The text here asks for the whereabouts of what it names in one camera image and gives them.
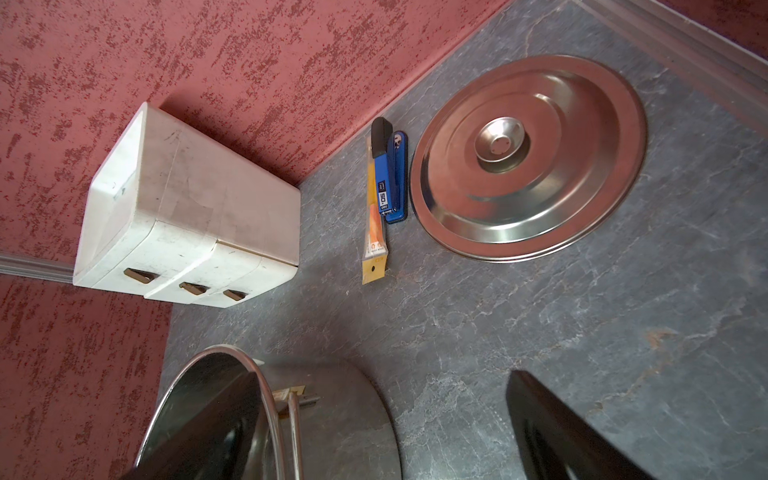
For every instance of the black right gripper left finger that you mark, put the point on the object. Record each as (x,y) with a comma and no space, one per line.
(207,438)

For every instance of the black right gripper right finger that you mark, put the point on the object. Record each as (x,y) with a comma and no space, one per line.
(554,442)

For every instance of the stainless steel pot lid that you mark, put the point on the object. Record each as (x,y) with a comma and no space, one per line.
(528,158)

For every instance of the white three-drawer organizer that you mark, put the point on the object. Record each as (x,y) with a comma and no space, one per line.
(172,215)

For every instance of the blue black stapler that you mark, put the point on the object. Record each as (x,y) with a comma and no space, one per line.
(389,149)

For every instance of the aluminium corner post left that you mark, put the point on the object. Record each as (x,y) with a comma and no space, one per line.
(34,268)

